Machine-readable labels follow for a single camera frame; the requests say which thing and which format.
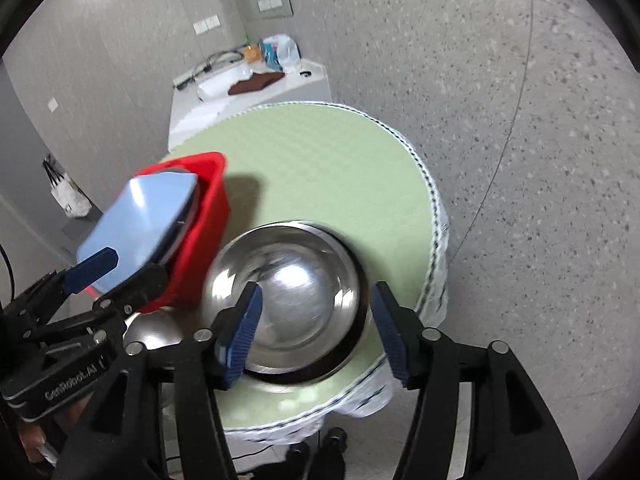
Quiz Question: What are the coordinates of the white plastic bag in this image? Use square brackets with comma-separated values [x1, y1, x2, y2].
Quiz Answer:
[260, 34, 302, 72]

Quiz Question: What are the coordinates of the green round tablecloth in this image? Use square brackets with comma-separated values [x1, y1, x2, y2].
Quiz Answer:
[159, 101, 451, 443]

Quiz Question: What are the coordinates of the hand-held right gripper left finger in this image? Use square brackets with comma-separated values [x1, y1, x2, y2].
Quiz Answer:
[55, 282, 264, 480]

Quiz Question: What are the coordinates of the white side table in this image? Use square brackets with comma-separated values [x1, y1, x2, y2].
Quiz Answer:
[167, 57, 332, 153]

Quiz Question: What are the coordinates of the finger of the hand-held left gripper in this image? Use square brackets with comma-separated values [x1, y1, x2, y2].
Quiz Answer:
[29, 263, 169, 347]
[4, 247, 120, 332]

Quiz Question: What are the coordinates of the small steel bowl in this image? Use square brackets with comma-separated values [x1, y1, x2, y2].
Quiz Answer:
[122, 310, 189, 356]

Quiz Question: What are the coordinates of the light blue plate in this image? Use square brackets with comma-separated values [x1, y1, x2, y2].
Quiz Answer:
[75, 169, 200, 295]

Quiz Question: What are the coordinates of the large steel bowl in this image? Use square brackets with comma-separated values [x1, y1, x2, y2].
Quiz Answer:
[201, 220, 372, 386]

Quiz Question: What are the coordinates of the brown cloth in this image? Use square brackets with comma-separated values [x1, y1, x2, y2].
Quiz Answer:
[227, 72, 286, 97]

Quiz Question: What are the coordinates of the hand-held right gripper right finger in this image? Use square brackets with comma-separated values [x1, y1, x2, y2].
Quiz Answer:
[370, 281, 581, 480]

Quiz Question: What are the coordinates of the white container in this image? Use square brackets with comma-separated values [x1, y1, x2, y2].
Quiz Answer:
[196, 66, 251, 103]

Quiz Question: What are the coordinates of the red plastic bin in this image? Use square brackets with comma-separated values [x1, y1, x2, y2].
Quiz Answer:
[85, 151, 232, 313]

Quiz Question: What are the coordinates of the white tote bag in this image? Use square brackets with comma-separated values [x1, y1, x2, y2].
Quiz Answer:
[42, 152, 93, 218]

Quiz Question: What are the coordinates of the black cable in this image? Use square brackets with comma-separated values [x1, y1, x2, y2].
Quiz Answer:
[0, 245, 14, 306]

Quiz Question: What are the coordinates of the grey cable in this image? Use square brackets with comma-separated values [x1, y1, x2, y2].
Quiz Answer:
[192, 50, 248, 78]

